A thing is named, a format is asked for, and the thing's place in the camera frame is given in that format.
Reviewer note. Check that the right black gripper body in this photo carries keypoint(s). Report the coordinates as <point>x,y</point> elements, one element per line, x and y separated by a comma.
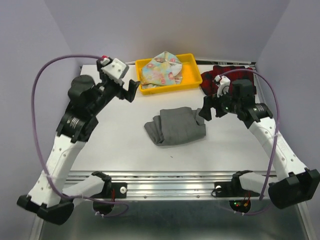
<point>224,104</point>

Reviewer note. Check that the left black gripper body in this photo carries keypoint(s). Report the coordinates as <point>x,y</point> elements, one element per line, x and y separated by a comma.
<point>111,90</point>

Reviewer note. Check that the red black plaid skirt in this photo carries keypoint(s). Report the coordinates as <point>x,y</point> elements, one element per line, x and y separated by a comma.
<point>210,88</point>

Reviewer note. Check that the grey skirt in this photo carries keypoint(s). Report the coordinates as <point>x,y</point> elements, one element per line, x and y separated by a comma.
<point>176,126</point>

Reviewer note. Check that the pastel patterned cloth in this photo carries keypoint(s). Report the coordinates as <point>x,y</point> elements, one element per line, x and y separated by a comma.
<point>165,69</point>

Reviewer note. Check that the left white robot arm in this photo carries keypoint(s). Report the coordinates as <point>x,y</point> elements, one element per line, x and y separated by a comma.
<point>49,199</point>

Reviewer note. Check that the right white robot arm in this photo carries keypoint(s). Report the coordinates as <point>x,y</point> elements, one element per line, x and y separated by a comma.
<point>294,182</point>

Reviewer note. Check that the yellow plastic bin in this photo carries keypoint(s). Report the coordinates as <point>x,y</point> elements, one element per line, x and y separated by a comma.
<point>191,77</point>

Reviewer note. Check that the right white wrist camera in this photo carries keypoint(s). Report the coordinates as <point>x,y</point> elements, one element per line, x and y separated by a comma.
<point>223,84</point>

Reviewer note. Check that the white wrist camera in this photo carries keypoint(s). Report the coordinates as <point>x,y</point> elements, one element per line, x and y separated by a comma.
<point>115,69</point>
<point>223,84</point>

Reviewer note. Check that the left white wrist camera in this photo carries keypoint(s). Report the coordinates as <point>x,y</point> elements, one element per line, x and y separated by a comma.
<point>115,69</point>

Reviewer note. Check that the aluminium frame rail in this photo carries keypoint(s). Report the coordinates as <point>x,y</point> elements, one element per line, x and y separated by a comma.
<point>169,187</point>

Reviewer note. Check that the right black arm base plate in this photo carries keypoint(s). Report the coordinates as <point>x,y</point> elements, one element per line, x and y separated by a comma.
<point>232,188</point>

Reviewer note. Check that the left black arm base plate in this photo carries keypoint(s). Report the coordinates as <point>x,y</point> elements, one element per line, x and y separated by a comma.
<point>106,188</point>

